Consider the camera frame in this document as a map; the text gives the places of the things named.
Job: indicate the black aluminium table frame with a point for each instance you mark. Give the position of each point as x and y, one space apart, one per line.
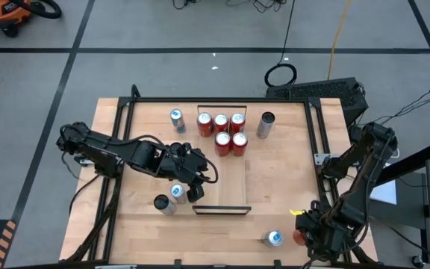
218 100

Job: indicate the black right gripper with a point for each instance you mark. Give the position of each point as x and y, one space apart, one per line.
325 237

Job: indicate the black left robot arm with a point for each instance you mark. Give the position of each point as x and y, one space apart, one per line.
99 143

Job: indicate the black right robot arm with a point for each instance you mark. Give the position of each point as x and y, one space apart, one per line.
368 160

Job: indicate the silver blue slim can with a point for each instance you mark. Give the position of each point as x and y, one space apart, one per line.
178 121
273 238
178 193

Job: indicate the black desk beam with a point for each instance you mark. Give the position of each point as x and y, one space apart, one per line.
413 161

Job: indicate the white paper sheet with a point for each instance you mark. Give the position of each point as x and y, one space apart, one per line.
384 192

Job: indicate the white tall Celsius can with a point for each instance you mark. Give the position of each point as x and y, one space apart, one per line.
265 127
165 205

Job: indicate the wooden shelf with black frames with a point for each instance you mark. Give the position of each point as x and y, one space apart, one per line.
222 183

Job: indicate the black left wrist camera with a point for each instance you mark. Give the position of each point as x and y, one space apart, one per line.
195 194

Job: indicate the red soda can blue logo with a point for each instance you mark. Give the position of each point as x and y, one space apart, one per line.
204 127
237 125
221 124

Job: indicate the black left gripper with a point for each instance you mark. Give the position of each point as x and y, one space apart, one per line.
187 164

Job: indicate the black caster wheel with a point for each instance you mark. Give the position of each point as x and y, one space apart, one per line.
417 260

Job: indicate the silver mounting plate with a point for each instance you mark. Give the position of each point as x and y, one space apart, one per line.
321 158

